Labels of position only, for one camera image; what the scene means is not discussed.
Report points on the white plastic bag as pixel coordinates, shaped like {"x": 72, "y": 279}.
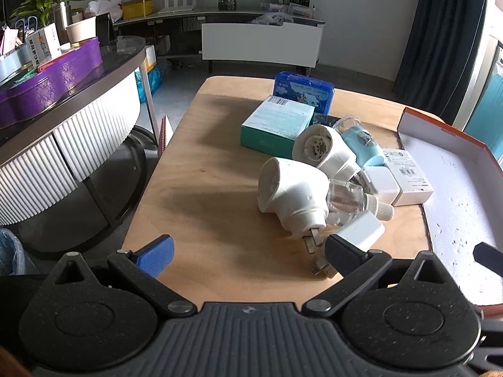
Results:
{"x": 104, "y": 6}

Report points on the white printed card box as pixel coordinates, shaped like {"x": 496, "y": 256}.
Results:
{"x": 41, "y": 45}

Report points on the red spiral notebook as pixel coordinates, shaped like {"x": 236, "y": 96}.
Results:
{"x": 165, "y": 135}

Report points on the white cube power adapter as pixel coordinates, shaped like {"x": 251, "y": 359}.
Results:
{"x": 380, "y": 183}

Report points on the steel tumbler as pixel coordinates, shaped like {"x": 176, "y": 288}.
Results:
{"x": 62, "y": 21}

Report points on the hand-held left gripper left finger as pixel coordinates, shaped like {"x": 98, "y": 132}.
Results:
{"x": 159, "y": 252}

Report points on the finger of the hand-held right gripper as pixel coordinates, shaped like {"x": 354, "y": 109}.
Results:
{"x": 489, "y": 259}

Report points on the orange white cardboard box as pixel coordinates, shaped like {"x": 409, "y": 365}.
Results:
{"x": 452, "y": 204}

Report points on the white paper cup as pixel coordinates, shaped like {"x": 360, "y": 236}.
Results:
{"x": 80, "y": 29}

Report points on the crumpled bag in drawer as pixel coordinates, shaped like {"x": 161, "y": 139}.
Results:
{"x": 271, "y": 19}

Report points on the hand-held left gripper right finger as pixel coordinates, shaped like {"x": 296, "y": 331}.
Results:
{"x": 346, "y": 257}

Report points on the purple tray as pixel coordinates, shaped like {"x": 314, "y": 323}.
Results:
{"x": 47, "y": 86}

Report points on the blue plastic pack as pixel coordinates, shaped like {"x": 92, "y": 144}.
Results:
{"x": 148, "y": 84}

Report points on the teal suitcase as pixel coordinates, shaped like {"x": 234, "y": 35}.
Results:
{"x": 489, "y": 114}

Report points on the white plug-in vaporizer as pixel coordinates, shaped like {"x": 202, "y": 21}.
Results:
{"x": 292, "y": 188}
{"x": 326, "y": 149}

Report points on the white ribbed round sideboard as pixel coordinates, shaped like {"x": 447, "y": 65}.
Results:
{"x": 78, "y": 133}

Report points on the clear liquid bottle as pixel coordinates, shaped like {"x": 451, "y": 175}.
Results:
{"x": 347, "y": 200}

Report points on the blue plastic box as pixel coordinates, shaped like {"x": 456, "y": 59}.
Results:
{"x": 304, "y": 93}

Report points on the black stand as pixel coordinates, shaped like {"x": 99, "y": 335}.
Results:
{"x": 104, "y": 27}

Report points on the teal cardboard box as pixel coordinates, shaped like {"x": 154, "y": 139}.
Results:
{"x": 275, "y": 123}

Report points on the yellow white carton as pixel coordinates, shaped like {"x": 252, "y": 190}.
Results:
{"x": 150, "y": 59}

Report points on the white router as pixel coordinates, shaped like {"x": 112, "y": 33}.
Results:
{"x": 177, "y": 4}

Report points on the dark curtain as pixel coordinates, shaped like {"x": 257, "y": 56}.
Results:
{"x": 436, "y": 35}

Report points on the long low tv stand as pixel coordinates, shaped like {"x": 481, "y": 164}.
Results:
{"x": 177, "y": 21}

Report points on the small white labelled box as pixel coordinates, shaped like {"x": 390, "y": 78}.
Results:
{"x": 408, "y": 176}

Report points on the yellow box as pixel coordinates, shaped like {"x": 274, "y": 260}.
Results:
{"x": 137, "y": 8}

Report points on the bin with plastic liner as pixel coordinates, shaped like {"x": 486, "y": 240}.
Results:
{"x": 10, "y": 251}

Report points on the clear plastic containers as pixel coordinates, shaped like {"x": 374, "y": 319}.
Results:
{"x": 287, "y": 9}

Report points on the light blue toothpick jar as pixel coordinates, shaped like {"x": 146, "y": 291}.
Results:
{"x": 361, "y": 145}

